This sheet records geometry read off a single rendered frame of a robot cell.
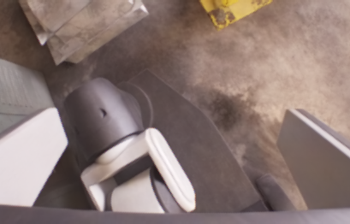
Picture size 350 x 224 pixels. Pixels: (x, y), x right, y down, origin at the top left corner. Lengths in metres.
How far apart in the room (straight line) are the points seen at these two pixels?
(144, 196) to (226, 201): 0.25
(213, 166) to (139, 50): 0.52
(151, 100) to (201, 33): 0.35
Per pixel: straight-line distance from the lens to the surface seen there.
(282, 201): 0.62
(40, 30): 0.90
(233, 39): 0.82
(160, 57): 0.82
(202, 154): 0.58
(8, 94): 0.85
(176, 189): 0.44
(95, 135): 0.46
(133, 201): 0.46
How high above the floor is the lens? 0.75
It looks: 79 degrees down
